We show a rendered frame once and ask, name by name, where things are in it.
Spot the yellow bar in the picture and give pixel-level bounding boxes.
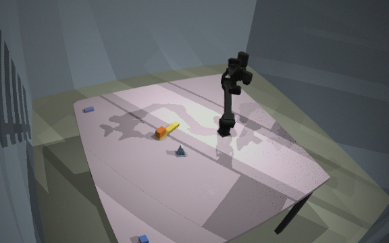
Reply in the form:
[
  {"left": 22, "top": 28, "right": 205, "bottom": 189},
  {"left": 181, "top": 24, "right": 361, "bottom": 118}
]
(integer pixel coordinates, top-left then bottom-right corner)
[{"left": 155, "top": 121, "right": 179, "bottom": 141}]

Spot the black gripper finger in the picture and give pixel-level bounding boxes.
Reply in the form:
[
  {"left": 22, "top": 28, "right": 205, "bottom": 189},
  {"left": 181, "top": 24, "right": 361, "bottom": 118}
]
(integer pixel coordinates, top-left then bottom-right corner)
[
  {"left": 228, "top": 64, "right": 240, "bottom": 76},
  {"left": 228, "top": 84, "right": 240, "bottom": 90}
]

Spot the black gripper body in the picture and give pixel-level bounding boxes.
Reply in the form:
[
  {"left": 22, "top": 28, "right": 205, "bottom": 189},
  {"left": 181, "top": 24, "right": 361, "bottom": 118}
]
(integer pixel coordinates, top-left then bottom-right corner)
[{"left": 228, "top": 58, "right": 242, "bottom": 95}]

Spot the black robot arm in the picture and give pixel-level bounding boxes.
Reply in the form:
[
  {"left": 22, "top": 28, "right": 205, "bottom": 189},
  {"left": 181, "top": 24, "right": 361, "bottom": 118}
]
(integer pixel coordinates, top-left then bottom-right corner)
[{"left": 217, "top": 51, "right": 253, "bottom": 138}]

